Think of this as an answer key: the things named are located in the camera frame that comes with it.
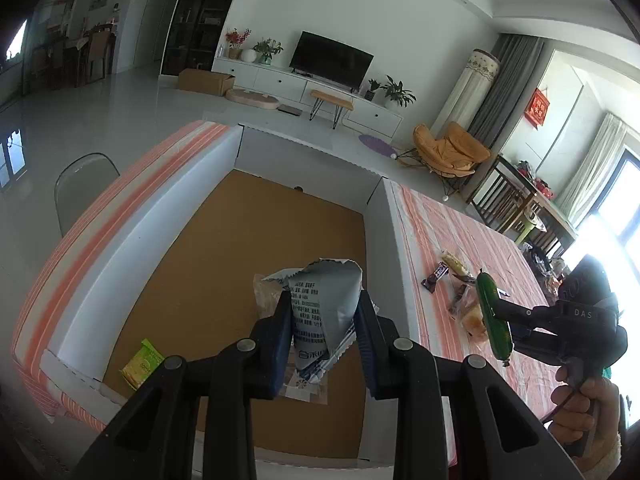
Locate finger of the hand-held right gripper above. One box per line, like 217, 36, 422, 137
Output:
510, 327, 568, 367
492, 297, 556, 333

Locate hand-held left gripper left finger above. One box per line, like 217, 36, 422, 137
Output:
70, 290, 294, 480

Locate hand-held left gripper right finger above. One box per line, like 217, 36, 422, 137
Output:
352, 289, 586, 480

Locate green sausage packet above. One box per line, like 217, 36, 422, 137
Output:
475, 271, 513, 368

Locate grey snack packet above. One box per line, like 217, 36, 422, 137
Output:
262, 258, 363, 386

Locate cream green rice cracker packet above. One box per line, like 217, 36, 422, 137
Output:
442, 251, 473, 279

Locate person's right hand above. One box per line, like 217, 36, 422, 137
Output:
547, 365, 622, 457

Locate golden bread packet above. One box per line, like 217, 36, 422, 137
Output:
460, 290, 511, 343

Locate pile of assorted goods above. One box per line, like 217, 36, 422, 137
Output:
520, 242, 571, 301

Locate green plastic stool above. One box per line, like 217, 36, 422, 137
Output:
512, 215, 548, 246

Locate purple snack bar packet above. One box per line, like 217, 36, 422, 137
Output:
421, 262, 449, 292

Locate dark wooden table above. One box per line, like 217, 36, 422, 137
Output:
500, 155, 581, 256

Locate orange striped tablecloth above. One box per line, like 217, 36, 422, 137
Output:
10, 120, 568, 466

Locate dark wooden chair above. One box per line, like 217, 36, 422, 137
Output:
467, 154, 538, 233

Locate green yellow snack packet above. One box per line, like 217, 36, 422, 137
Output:
119, 338, 166, 390

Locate white curtain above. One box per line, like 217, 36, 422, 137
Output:
555, 112, 628, 226

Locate orange lounge chair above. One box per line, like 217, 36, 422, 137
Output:
397, 121, 493, 196

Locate purple floor mat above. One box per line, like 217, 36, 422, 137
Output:
358, 134, 396, 153

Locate grey curtain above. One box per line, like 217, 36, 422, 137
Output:
467, 34, 545, 151

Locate covered standing air conditioner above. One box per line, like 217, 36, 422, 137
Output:
432, 49, 501, 133

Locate large leafy plant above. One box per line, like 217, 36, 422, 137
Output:
380, 76, 417, 108

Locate wooden bench with hairpin legs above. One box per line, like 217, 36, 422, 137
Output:
308, 89, 354, 130

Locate clear plastic chair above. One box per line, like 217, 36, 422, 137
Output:
54, 152, 121, 238

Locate round beige cushion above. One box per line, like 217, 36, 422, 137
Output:
225, 88, 282, 110

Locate white television cabinet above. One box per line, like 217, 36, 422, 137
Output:
212, 56, 405, 137

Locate cardboard box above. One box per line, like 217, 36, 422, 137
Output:
178, 68, 236, 97

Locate black television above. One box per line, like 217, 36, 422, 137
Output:
289, 31, 375, 92

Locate green plant in teal pot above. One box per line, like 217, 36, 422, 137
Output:
252, 38, 283, 66

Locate red flowers in pot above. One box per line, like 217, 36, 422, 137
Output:
225, 28, 251, 60

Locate dark display shelf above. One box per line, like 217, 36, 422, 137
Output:
162, 0, 251, 78

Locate dining chair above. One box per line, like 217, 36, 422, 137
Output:
75, 30, 116, 86

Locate red wall hanging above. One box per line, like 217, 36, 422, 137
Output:
525, 88, 551, 127

